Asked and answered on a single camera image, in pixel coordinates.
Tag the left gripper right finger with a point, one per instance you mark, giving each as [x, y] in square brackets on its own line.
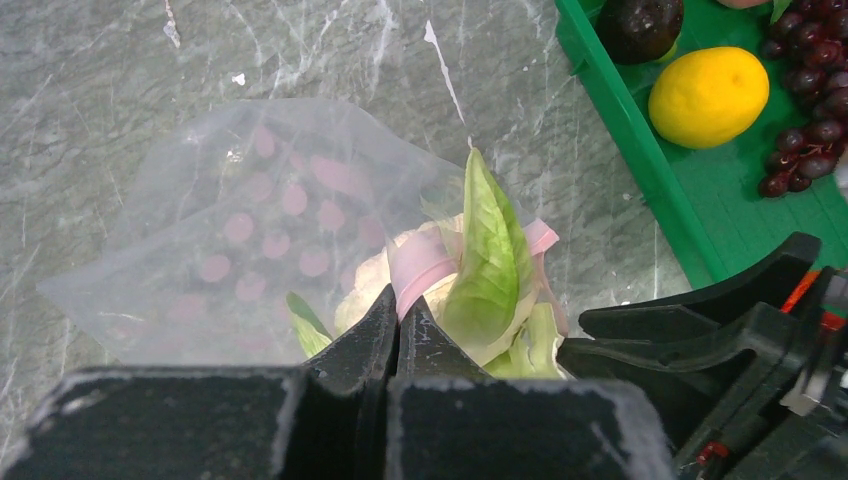
[429, 362]

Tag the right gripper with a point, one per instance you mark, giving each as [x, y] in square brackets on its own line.
[743, 373]

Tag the yellow lemon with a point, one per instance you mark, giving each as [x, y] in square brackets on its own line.
[708, 97]

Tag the green plastic tray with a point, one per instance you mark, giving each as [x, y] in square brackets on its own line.
[705, 201]

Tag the clear zip top bag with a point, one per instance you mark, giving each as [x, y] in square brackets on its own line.
[242, 232]

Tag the dark plum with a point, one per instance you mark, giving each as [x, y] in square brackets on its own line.
[639, 31]

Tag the dark purple grapes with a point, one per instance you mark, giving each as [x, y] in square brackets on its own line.
[811, 37]

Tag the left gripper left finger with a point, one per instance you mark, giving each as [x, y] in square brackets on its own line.
[348, 431]

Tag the pink peach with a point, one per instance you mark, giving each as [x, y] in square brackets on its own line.
[742, 4]

